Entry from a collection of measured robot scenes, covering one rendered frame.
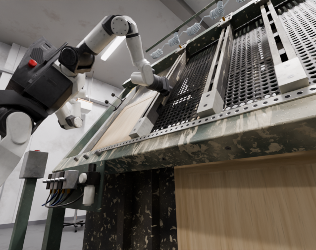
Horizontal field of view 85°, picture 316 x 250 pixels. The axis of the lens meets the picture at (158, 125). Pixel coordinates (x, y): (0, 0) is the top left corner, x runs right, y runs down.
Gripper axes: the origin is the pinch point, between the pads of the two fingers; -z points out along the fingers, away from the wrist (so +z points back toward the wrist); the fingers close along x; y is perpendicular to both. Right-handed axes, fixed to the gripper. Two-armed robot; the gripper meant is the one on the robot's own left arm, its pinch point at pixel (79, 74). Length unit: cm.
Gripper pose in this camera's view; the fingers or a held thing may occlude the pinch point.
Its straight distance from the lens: 171.7
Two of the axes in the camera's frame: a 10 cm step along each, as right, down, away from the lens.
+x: 9.7, -2.3, -0.6
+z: 1.6, 8.2, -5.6
